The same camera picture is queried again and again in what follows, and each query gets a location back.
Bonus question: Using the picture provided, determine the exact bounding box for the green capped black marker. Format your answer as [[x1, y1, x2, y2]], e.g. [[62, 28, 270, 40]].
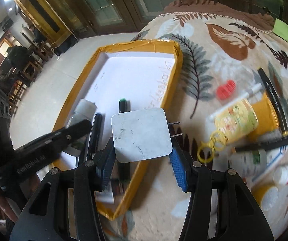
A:
[[118, 98, 131, 181]]

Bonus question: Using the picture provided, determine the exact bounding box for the leaf patterned beige blanket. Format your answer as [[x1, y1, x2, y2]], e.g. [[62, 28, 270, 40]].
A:
[[102, 0, 288, 240]]

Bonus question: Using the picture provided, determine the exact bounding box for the white bottle red label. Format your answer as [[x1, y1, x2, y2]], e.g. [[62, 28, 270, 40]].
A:
[[273, 164, 288, 186]]

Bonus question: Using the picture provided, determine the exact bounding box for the yellow taped cardboard box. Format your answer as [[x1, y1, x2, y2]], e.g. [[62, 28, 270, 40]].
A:
[[54, 40, 183, 220]]

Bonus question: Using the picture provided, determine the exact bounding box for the orange yellow cup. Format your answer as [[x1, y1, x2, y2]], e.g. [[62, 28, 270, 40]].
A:
[[247, 93, 279, 143]]

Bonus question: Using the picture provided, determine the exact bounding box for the red item in clear bag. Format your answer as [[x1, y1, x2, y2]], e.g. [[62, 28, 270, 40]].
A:
[[216, 80, 236, 100]]

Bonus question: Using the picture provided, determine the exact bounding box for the white square power adapter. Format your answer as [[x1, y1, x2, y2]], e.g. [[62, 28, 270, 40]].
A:
[[111, 108, 173, 164]]

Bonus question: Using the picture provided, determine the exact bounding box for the small white carton in box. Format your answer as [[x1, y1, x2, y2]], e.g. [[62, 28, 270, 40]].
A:
[[94, 180, 115, 204]]

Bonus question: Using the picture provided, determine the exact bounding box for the black pen in box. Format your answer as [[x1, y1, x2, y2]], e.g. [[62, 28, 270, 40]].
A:
[[77, 113, 104, 165]]

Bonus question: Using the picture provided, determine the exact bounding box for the yellow capped black marker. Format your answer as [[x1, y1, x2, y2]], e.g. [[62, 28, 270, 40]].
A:
[[258, 68, 288, 136]]

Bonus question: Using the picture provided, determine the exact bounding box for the clear bottle white cap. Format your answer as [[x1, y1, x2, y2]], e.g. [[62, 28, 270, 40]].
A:
[[64, 98, 97, 157]]

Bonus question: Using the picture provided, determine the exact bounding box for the wooden glass door cabinet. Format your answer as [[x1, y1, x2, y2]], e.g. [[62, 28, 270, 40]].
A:
[[13, 0, 192, 56]]

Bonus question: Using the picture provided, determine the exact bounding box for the yellow bubble toy bottle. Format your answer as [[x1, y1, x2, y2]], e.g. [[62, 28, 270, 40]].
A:
[[197, 98, 259, 164]]

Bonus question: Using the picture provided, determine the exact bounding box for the yellow lid white pad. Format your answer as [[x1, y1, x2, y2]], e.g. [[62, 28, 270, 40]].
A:
[[252, 184, 279, 212]]

